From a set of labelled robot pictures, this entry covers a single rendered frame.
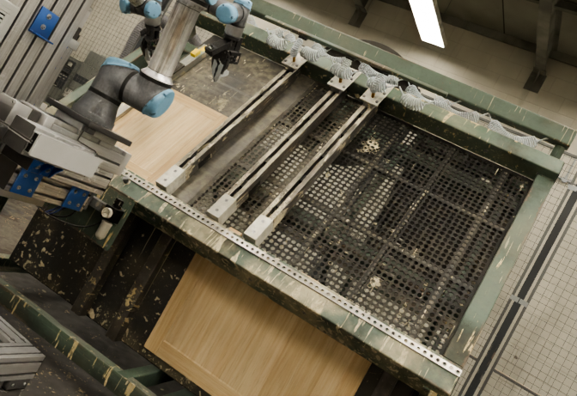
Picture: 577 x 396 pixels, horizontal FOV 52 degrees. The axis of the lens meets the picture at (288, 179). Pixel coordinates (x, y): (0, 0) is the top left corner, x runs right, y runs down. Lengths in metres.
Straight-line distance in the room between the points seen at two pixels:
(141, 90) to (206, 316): 1.10
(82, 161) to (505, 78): 6.41
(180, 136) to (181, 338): 0.94
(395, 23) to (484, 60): 1.31
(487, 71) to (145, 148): 5.63
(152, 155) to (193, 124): 0.28
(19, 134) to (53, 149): 0.10
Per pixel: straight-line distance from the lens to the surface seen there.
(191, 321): 2.69
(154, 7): 2.66
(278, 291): 2.29
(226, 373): 2.64
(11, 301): 2.93
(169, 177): 2.62
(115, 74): 2.07
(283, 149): 2.73
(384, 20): 8.35
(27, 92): 2.10
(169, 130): 2.91
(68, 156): 1.86
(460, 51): 7.95
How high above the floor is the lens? 1.10
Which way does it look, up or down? 2 degrees up
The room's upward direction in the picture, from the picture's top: 29 degrees clockwise
